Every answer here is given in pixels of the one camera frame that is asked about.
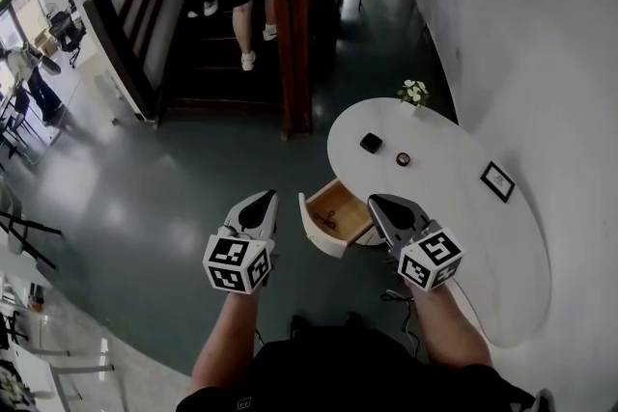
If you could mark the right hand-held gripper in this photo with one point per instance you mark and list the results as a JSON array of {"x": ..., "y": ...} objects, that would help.
[{"x": 429, "y": 255}]

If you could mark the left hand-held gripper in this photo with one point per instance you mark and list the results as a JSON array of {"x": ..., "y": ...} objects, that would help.
[{"x": 232, "y": 255}]

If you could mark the white large drawer wooden inside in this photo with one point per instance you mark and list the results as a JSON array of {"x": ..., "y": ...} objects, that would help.
[{"x": 343, "y": 207}]

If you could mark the small round black object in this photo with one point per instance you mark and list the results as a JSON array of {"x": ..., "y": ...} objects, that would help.
[{"x": 403, "y": 158}]

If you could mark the small black square object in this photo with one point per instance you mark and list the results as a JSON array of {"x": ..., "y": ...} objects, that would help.
[{"x": 371, "y": 143}]

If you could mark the person's left forearm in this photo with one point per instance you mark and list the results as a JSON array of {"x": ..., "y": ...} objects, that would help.
[{"x": 227, "y": 337}]

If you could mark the person's right forearm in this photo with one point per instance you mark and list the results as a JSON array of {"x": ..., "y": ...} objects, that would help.
[{"x": 449, "y": 328}]

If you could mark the white curved desk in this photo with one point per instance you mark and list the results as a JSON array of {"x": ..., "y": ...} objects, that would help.
[{"x": 458, "y": 217}]

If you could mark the person's right shoe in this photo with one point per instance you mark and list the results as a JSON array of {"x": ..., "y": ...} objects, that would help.
[{"x": 355, "y": 321}]

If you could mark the person's shoe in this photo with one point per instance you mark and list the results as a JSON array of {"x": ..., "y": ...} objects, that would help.
[
  {"x": 300, "y": 325},
  {"x": 355, "y": 321}
]

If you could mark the person's left shoe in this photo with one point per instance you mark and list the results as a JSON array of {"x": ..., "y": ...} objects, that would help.
[{"x": 300, "y": 325}]

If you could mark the white flowers in white pot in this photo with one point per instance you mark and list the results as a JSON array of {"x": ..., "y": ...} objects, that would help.
[{"x": 412, "y": 94}]

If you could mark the dark wooden staircase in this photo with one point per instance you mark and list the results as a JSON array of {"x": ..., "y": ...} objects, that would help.
[{"x": 217, "y": 77}]

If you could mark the person's black shirt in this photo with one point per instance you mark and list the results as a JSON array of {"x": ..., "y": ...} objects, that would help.
[{"x": 362, "y": 376}]

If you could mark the white console table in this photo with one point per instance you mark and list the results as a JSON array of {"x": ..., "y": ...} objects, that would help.
[{"x": 108, "y": 91}]

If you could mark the black folding stand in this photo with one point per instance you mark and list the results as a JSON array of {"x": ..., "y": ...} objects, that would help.
[{"x": 29, "y": 236}]

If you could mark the white glass table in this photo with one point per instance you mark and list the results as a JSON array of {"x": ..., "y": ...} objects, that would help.
[{"x": 48, "y": 366}]

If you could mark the black office chair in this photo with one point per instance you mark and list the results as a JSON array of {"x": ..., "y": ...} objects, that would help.
[{"x": 67, "y": 31}]

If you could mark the black picture frame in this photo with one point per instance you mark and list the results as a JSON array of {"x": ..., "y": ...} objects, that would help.
[{"x": 497, "y": 181}]

